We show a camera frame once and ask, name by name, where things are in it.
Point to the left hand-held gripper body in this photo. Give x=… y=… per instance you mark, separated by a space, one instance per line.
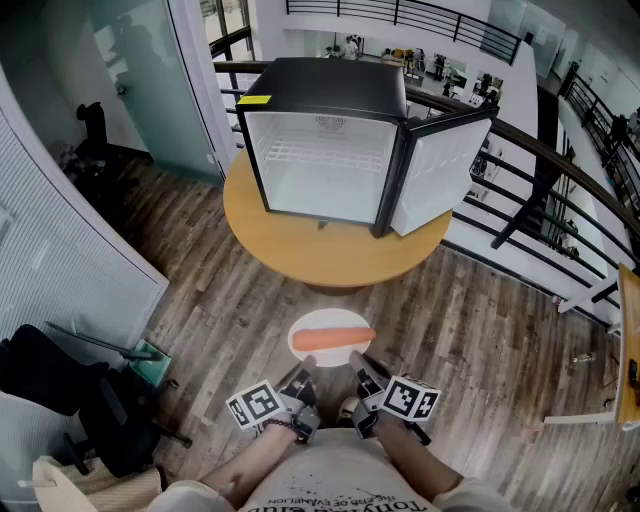
x=257 y=404

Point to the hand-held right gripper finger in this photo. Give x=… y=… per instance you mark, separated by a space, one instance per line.
x=362 y=365

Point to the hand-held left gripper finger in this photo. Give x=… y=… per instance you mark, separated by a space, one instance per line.
x=306 y=367

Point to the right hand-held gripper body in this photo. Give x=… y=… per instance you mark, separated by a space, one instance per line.
x=407 y=397

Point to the orange sausage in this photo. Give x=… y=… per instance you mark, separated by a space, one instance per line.
x=330 y=338

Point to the white plate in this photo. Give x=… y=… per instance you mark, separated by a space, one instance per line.
x=327 y=319

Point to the black mini fridge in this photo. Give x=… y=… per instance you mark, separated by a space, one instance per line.
x=330 y=85

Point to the person's left forearm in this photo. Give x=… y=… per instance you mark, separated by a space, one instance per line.
x=255 y=457

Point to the person's right forearm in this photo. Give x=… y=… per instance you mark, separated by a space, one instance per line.
x=415 y=460

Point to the person's right white shoe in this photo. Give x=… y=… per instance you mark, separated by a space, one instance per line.
x=346 y=409

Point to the person's printed beige shirt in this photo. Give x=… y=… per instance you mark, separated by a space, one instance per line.
x=340 y=475

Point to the green dustpan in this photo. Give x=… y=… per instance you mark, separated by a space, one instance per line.
x=152 y=367

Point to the round wooden table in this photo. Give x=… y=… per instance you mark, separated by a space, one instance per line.
x=320 y=255

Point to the beige woven bag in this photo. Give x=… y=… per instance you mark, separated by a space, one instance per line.
x=100 y=485

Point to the clear bottle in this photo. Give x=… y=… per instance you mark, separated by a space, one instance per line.
x=585 y=357

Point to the black office chair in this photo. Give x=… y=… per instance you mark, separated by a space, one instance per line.
x=45 y=370

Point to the black phone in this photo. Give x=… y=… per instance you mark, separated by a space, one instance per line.
x=633 y=371

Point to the wooden handrail with black bars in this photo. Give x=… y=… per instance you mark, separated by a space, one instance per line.
x=560 y=165

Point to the black chair with clothes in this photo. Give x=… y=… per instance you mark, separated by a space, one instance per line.
x=95 y=130

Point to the frosted glass door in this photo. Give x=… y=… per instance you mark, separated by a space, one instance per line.
x=150 y=90

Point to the black balcony railing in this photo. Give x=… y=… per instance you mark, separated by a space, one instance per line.
x=450 y=25

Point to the wooden desk with white frame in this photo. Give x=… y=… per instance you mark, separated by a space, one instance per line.
x=629 y=320

